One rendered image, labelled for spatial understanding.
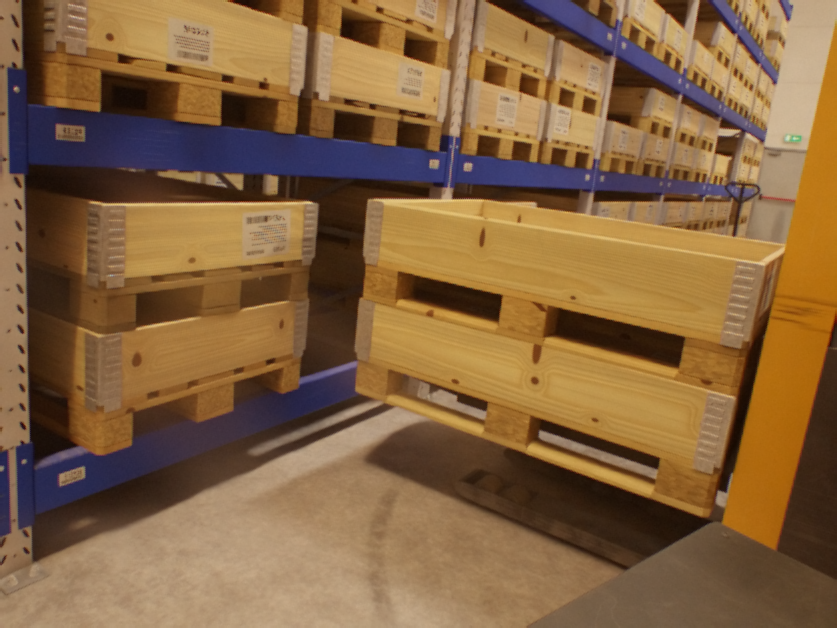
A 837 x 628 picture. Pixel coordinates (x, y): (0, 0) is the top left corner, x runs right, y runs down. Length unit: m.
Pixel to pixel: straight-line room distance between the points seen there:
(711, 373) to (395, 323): 0.98
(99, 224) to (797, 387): 1.77
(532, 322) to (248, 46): 1.16
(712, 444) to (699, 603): 1.29
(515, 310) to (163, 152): 1.08
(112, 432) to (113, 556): 0.35
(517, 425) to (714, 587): 1.47
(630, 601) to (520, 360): 1.46
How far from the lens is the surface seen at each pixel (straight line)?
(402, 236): 2.17
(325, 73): 2.39
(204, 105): 2.04
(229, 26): 2.10
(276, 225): 2.23
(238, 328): 2.21
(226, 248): 2.10
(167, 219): 1.95
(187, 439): 2.26
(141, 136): 1.94
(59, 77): 1.82
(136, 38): 1.92
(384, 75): 2.64
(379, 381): 2.32
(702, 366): 1.86
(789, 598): 0.68
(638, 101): 5.84
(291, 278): 2.33
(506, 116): 3.51
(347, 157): 2.51
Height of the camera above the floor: 1.17
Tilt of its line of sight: 12 degrees down
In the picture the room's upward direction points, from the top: 6 degrees clockwise
